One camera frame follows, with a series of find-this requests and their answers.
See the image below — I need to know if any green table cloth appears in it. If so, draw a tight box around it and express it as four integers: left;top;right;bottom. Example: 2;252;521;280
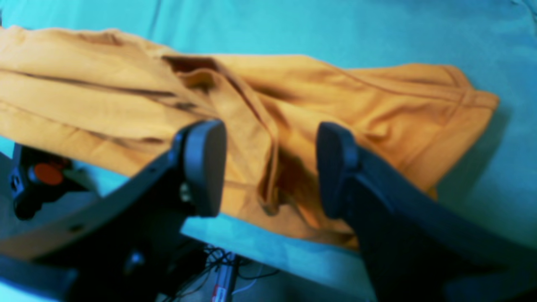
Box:
0;0;537;302

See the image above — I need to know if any right gripper black right finger side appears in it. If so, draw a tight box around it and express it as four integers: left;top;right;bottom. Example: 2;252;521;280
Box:
316;122;536;302

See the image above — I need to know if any right gripper black left finger side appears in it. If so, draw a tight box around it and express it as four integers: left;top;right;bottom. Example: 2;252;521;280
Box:
1;119;227;302

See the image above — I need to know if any orange T-shirt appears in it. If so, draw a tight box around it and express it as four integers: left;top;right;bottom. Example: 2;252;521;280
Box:
0;26;499;248

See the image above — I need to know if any aluminium table leg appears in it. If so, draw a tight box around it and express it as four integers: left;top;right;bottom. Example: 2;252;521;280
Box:
211;249;240;302

